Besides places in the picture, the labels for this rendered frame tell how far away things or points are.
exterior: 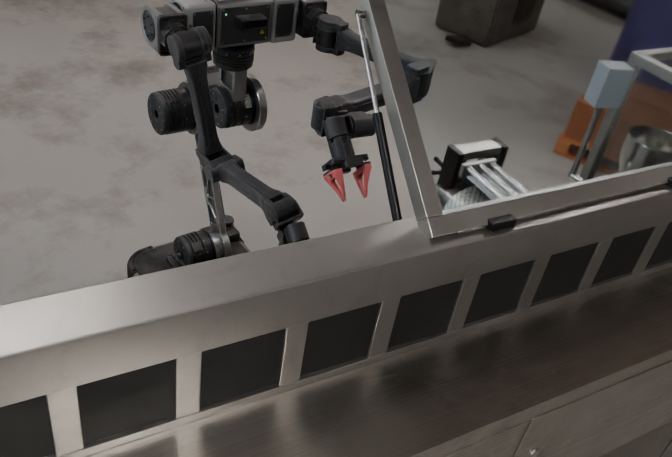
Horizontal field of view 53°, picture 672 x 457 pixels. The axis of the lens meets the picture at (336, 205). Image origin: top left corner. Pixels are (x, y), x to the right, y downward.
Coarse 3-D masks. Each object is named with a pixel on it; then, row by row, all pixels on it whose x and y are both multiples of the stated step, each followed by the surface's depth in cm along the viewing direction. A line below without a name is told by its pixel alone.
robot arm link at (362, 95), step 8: (368, 88) 180; (376, 88) 181; (328, 96) 172; (336, 96) 172; (344, 96) 174; (352, 96) 175; (360, 96) 176; (368, 96) 177; (336, 104) 169; (344, 104) 170; (352, 104) 172; (360, 104) 175; (368, 104) 177; (384, 104) 183; (312, 112) 169; (320, 112) 167; (312, 120) 170; (320, 120) 168; (320, 128) 169
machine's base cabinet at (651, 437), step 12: (648, 432) 215; (660, 432) 222; (624, 444) 210; (636, 444) 216; (648, 444) 223; (660, 444) 230; (600, 456) 206; (612, 456) 212; (624, 456) 218; (636, 456) 225; (648, 456) 232; (660, 456) 240
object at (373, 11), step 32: (384, 0) 103; (384, 32) 102; (384, 64) 101; (384, 96) 102; (384, 128) 103; (416, 128) 101; (384, 160) 103; (416, 160) 99; (416, 192) 99; (576, 192) 111; (608, 192) 114; (448, 224) 99; (480, 224) 102
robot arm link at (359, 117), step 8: (320, 104) 166; (328, 104) 166; (328, 112) 166; (336, 112) 167; (344, 112) 168; (352, 112) 169; (360, 112) 170; (360, 120) 165; (368, 120) 166; (360, 128) 165; (368, 128) 166; (352, 136) 167; (360, 136) 167
